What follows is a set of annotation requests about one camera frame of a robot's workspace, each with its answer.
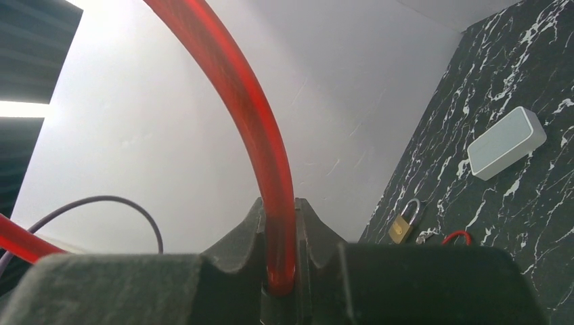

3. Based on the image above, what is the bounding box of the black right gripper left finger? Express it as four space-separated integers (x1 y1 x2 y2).
1 199 265 324

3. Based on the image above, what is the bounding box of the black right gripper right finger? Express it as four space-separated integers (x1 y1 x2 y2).
295 198 547 324

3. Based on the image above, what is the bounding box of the brass padlock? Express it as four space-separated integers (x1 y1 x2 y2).
389 198 422 244

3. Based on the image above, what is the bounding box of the red cable tie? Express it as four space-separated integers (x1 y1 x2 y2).
441 230 472 246

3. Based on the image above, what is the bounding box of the red tethered cable with key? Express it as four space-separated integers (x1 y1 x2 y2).
0 0 298 297

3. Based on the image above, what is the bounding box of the small silver padlock key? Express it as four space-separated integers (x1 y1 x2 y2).
415 227 440 244

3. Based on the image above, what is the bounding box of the white square box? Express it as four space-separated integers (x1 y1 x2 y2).
467 106 547 181

